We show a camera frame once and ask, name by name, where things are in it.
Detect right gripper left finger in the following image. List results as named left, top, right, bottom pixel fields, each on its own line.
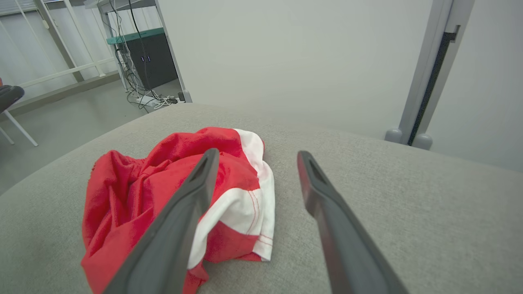
left=102, top=148, right=220, bottom=294

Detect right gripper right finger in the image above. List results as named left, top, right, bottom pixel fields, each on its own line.
left=297, top=151, right=409, bottom=294

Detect red shorts white bands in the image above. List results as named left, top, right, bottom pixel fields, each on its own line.
left=80, top=127, right=275, bottom=294

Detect white power strip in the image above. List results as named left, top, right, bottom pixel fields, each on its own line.
left=136, top=96, right=163, bottom=108

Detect black computer case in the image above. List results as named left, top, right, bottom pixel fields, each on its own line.
left=123, top=33, right=179, bottom=91

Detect white metal railing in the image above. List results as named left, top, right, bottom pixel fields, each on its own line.
left=0, top=0, right=120, bottom=89

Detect teal desk shelf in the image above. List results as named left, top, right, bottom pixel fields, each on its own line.
left=106, top=27, right=165, bottom=45

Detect black chair white legs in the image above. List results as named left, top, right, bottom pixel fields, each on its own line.
left=0, top=84, right=38, bottom=147

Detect tangle of black white cables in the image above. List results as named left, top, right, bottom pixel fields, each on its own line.
left=107, top=0, right=180, bottom=111

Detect grey metal desk frame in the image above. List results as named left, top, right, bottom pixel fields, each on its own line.
left=84, top=0, right=192, bottom=103

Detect grey partition post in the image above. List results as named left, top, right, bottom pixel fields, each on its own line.
left=398, top=0, right=476, bottom=146

